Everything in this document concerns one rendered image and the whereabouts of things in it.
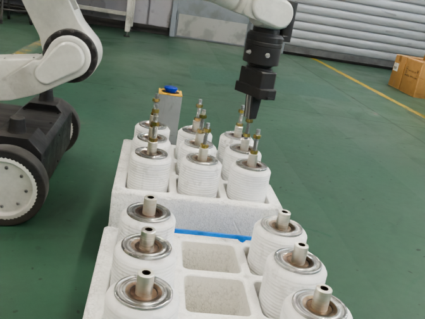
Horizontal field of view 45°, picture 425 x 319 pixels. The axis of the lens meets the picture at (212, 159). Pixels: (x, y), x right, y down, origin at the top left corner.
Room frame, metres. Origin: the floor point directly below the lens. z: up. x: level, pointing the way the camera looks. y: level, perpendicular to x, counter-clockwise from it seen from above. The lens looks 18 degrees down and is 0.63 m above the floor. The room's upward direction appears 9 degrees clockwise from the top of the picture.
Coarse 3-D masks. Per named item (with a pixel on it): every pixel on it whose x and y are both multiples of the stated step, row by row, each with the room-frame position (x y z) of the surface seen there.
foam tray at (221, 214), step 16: (128, 144) 1.36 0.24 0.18; (128, 160) 1.23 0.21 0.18; (176, 160) 1.30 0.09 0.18; (176, 176) 1.18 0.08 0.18; (112, 192) 1.02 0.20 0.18; (128, 192) 1.03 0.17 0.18; (144, 192) 1.05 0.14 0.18; (160, 192) 1.06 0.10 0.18; (176, 192) 1.08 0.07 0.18; (224, 192) 1.12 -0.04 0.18; (272, 192) 1.18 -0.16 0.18; (112, 208) 1.02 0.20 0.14; (176, 208) 1.04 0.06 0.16; (192, 208) 1.05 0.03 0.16; (208, 208) 1.05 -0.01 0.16; (224, 208) 1.06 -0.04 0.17; (240, 208) 1.07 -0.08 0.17; (256, 208) 1.07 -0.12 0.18; (272, 208) 1.08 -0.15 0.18; (112, 224) 1.02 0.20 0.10; (176, 224) 1.04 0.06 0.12; (192, 224) 1.05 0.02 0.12; (208, 224) 1.06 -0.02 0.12; (224, 224) 1.06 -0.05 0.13; (240, 224) 1.07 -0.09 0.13
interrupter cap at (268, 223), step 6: (270, 216) 0.86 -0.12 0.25; (276, 216) 0.86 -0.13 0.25; (264, 222) 0.83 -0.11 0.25; (270, 222) 0.84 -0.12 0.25; (294, 222) 0.85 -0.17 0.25; (264, 228) 0.81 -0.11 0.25; (270, 228) 0.81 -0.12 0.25; (276, 228) 0.82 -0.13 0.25; (288, 228) 0.83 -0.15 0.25; (294, 228) 0.83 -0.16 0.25; (300, 228) 0.83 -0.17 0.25; (276, 234) 0.80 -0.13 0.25; (282, 234) 0.79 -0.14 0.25; (288, 234) 0.80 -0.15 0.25; (294, 234) 0.80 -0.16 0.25; (300, 234) 0.81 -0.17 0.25
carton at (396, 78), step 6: (396, 60) 5.03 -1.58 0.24; (402, 60) 4.89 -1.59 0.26; (396, 66) 4.98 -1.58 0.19; (402, 66) 4.86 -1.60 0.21; (396, 72) 4.96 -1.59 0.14; (402, 72) 4.83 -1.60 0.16; (390, 78) 5.04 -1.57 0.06; (396, 78) 4.92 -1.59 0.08; (390, 84) 5.00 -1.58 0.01; (396, 84) 4.89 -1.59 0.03
